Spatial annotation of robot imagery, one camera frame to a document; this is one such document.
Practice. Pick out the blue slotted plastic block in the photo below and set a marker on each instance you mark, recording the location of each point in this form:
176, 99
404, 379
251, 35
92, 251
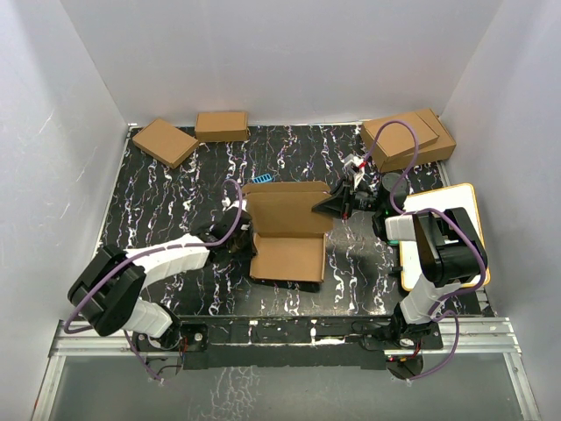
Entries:
265, 178

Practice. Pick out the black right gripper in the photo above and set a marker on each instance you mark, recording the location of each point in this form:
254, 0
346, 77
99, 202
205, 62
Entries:
340, 203

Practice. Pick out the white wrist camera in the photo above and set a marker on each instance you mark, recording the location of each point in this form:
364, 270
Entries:
227, 203
354, 168

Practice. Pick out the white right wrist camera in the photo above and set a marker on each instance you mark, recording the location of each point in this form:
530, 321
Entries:
354, 168

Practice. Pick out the aluminium frame rail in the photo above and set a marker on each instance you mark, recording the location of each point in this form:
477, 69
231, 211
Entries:
497, 335

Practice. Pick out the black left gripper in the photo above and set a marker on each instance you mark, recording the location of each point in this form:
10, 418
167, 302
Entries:
249, 252

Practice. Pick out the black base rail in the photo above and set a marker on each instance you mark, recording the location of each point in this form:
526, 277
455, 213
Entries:
367, 342

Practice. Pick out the large cardboard box bottom right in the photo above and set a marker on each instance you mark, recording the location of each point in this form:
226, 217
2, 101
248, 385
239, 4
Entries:
440, 150

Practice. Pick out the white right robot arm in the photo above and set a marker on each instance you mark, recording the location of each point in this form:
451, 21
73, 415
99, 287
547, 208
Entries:
449, 250

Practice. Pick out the small cardboard box top right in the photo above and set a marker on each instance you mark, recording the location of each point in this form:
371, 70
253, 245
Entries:
395, 140

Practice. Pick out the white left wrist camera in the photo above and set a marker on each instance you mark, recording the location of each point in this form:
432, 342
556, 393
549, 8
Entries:
227, 203

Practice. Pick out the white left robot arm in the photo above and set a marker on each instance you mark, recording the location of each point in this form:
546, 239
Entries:
107, 292

